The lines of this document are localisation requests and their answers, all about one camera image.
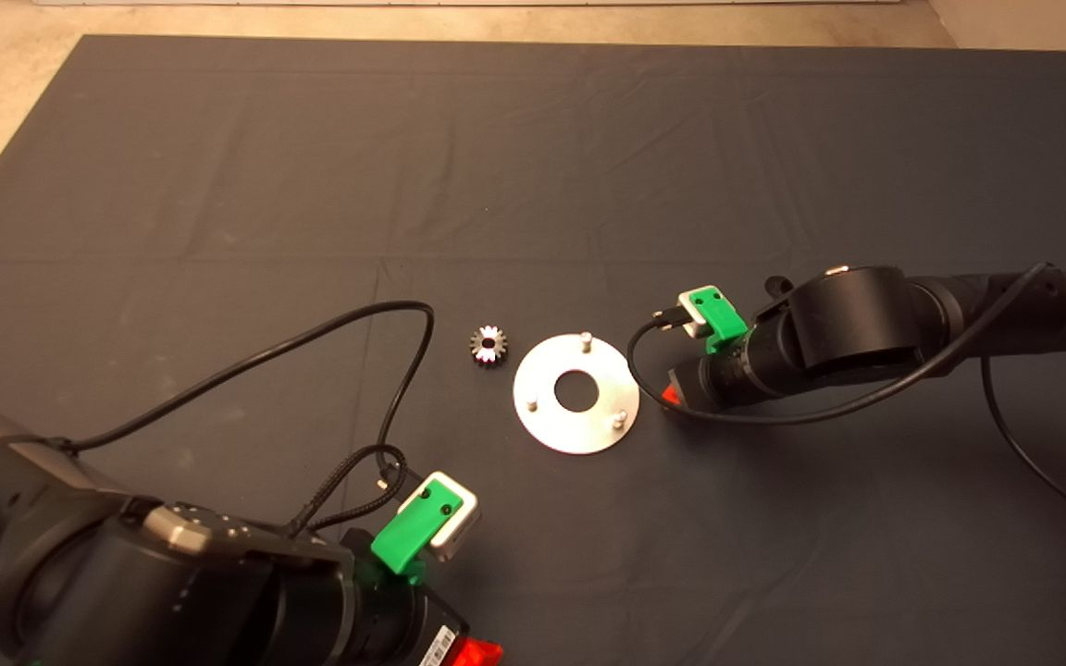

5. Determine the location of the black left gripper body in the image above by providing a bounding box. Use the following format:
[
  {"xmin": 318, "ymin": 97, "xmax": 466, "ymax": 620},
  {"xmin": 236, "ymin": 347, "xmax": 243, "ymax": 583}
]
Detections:
[{"xmin": 346, "ymin": 529, "xmax": 474, "ymax": 666}]

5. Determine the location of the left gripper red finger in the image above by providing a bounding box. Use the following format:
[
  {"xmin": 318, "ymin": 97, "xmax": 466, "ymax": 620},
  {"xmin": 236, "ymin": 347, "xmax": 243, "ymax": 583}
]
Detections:
[{"xmin": 450, "ymin": 638, "xmax": 504, "ymax": 666}]

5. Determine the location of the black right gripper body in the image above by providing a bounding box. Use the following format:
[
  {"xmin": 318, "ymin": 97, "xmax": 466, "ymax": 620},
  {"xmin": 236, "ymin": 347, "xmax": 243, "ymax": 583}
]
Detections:
[{"xmin": 669, "ymin": 319, "xmax": 788, "ymax": 410}]

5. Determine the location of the steel planetary gear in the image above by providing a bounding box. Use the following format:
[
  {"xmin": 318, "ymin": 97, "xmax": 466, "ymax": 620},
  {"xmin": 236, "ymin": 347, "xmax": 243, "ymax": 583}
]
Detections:
[{"xmin": 469, "ymin": 325, "xmax": 510, "ymax": 369}]

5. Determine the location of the round metal carrier plate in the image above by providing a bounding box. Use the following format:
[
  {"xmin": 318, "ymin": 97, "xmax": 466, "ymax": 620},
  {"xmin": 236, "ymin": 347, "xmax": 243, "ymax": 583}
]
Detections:
[{"xmin": 513, "ymin": 331, "xmax": 641, "ymax": 456}]

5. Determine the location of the dark grey table cloth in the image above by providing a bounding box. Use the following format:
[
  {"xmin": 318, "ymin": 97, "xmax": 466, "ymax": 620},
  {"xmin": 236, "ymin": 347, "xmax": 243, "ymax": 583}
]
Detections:
[{"xmin": 0, "ymin": 35, "xmax": 1066, "ymax": 666}]

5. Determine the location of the right green camera mount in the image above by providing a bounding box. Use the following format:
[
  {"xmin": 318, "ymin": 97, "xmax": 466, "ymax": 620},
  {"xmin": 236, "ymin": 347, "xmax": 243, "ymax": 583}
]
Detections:
[{"xmin": 688, "ymin": 287, "xmax": 749, "ymax": 355}]

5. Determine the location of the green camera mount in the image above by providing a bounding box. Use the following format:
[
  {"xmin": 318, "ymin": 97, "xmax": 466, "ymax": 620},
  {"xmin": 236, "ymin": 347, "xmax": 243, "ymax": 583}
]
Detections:
[
  {"xmin": 688, "ymin": 287, "xmax": 749, "ymax": 355},
  {"xmin": 371, "ymin": 476, "xmax": 465, "ymax": 586}
]

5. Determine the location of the right silver camera box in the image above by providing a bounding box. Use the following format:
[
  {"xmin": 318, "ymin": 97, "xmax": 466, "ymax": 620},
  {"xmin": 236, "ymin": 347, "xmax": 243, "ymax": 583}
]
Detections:
[{"xmin": 677, "ymin": 290, "xmax": 714, "ymax": 339}]

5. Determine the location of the silver camera box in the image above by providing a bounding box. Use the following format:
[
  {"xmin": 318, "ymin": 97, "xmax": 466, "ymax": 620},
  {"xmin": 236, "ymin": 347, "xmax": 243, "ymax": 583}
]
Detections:
[
  {"xmin": 399, "ymin": 471, "xmax": 482, "ymax": 562},
  {"xmin": 677, "ymin": 290, "xmax": 714, "ymax": 339}
]

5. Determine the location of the right smooth black camera cable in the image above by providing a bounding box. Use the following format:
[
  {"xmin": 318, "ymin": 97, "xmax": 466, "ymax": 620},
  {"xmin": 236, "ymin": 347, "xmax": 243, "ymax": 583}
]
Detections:
[{"xmin": 626, "ymin": 262, "xmax": 1066, "ymax": 533}]

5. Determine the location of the smooth black camera cable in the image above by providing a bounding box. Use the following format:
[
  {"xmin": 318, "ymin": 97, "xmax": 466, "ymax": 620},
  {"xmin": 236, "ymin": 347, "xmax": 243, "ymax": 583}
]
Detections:
[
  {"xmin": 626, "ymin": 262, "xmax": 1066, "ymax": 533},
  {"xmin": 52, "ymin": 301, "xmax": 435, "ymax": 493}
]

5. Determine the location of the left green camera mount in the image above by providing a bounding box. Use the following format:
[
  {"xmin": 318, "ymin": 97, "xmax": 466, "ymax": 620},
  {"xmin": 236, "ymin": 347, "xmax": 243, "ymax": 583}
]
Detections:
[{"xmin": 371, "ymin": 476, "xmax": 465, "ymax": 586}]

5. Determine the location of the left silver camera box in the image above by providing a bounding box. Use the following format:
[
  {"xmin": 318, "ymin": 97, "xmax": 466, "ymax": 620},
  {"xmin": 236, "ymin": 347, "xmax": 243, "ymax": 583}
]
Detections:
[{"xmin": 399, "ymin": 471, "xmax": 482, "ymax": 562}]

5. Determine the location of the left thin braided cable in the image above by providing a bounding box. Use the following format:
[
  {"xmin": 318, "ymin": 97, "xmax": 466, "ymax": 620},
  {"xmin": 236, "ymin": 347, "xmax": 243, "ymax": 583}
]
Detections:
[{"xmin": 288, "ymin": 444, "xmax": 409, "ymax": 537}]

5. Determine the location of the left smooth black camera cable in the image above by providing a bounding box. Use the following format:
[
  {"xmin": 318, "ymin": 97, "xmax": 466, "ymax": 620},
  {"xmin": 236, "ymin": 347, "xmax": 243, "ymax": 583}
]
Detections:
[{"xmin": 52, "ymin": 301, "xmax": 435, "ymax": 493}]

